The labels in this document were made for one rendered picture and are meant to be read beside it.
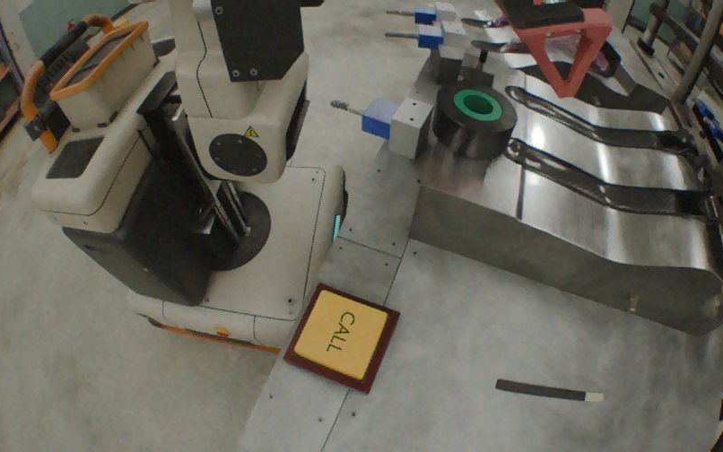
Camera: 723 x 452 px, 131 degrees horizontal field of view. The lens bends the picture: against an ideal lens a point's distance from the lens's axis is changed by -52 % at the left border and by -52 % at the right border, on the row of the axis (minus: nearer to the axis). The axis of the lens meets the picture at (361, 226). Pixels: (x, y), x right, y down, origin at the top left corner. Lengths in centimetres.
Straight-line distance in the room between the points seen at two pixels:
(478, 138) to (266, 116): 31
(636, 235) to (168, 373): 132
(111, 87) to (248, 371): 93
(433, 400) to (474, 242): 15
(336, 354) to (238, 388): 92
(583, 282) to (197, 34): 56
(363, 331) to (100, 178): 48
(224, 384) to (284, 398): 89
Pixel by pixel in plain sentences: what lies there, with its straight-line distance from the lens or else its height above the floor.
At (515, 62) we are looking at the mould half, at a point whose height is 86.
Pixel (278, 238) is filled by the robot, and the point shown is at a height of 28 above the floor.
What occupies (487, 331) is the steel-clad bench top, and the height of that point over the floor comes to 80.
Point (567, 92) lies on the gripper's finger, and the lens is 26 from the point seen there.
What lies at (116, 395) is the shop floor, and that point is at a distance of 146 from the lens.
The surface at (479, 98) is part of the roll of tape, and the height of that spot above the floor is 92.
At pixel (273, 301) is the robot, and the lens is 90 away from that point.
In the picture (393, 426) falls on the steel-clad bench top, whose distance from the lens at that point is 31.
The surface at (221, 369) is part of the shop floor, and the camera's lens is 121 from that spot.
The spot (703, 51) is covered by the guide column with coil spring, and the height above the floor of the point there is 103.
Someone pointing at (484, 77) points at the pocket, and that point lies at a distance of 46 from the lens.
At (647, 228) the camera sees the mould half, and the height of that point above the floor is 90.
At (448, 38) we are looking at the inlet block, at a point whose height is 87.
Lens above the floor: 111
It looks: 59 degrees down
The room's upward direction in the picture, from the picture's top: 1 degrees clockwise
